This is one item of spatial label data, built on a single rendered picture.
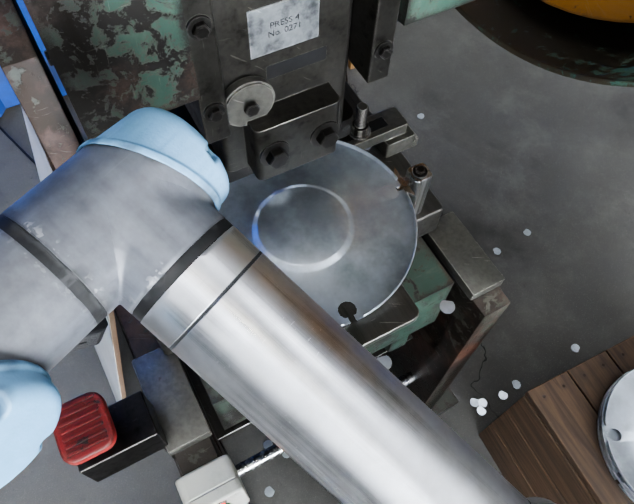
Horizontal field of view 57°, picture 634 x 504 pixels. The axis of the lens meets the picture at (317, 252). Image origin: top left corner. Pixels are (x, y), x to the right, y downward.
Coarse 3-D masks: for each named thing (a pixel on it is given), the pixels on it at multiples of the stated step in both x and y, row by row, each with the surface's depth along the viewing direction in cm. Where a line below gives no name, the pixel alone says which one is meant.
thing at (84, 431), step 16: (80, 400) 66; (96, 400) 66; (64, 416) 65; (80, 416) 65; (96, 416) 65; (64, 432) 64; (80, 432) 64; (96, 432) 64; (112, 432) 64; (64, 448) 63; (80, 448) 63; (96, 448) 63
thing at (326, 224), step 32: (320, 160) 80; (352, 160) 80; (256, 192) 78; (288, 192) 77; (320, 192) 77; (352, 192) 77; (256, 224) 75; (288, 224) 74; (320, 224) 74; (352, 224) 75; (384, 224) 75; (416, 224) 74; (288, 256) 72; (320, 256) 72; (352, 256) 73; (384, 256) 73; (320, 288) 71; (352, 288) 71; (384, 288) 71
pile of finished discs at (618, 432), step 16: (624, 384) 108; (608, 400) 106; (624, 400) 106; (608, 416) 105; (624, 416) 105; (608, 432) 104; (624, 432) 103; (608, 448) 103; (624, 448) 102; (608, 464) 102; (624, 464) 101; (624, 480) 100
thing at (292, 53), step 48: (240, 0) 48; (288, 0) 50; (336, 0) 53; (240, 48) 52; (288, 48) 55; (336, 48) 58; (240, 96) 55; (288, 96) 60; (336, 96) 60; (240, 144) 63; (288, 144) 62
